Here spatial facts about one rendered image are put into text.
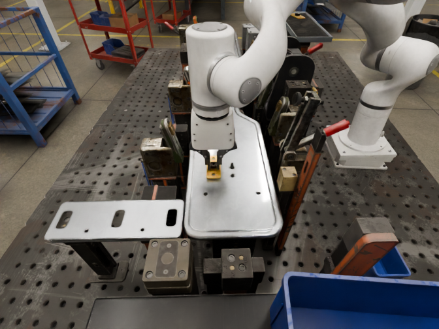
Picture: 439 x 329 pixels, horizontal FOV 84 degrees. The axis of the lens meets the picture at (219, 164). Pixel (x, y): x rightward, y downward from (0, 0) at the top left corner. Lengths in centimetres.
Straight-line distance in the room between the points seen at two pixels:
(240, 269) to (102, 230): 32
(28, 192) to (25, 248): 133
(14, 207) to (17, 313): 144
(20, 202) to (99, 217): 174
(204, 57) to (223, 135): 18
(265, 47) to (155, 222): 41
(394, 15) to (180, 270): 80
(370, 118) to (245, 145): 58
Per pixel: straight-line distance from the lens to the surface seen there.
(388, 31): 89
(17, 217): 225
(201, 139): 56
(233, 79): 40
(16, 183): 252
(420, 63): 102
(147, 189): 66
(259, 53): 42
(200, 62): 45
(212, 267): 51
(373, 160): 123
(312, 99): 55
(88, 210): 64
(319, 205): 102
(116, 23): 354
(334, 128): 63
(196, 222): 55
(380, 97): 110
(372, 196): 114
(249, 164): 67
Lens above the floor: 147
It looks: 45 degrees down
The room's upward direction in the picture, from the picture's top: straight up
